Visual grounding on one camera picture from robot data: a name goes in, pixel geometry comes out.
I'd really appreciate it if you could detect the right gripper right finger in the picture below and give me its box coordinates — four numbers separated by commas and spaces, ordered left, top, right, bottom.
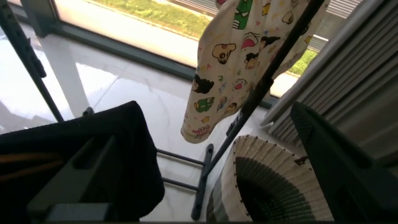
290, 101, 398, 222

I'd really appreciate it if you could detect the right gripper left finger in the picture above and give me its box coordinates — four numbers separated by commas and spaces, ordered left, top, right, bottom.
27, 136, 116, 218

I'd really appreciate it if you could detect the pink clothes hanger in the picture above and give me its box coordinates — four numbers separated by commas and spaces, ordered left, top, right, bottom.
0, 151, 65, 183

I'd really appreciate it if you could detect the black garment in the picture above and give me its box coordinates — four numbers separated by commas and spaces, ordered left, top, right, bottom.
0, 101, 165, 222

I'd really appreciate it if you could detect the cream printed garment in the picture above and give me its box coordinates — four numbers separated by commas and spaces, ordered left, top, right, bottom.
180, 0, 330, 144

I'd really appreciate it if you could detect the white laundry basket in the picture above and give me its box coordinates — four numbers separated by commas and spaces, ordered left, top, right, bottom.
206, 134, 335, 222

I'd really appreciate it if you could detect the black clothes rack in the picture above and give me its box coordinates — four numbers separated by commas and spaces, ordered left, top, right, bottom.
0, 0, 326, 221

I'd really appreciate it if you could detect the brown curtain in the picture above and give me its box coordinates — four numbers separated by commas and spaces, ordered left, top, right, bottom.
261, 0, 398, 175

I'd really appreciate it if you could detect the window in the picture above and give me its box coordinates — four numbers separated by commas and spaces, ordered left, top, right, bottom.
7, 0, 363, 110

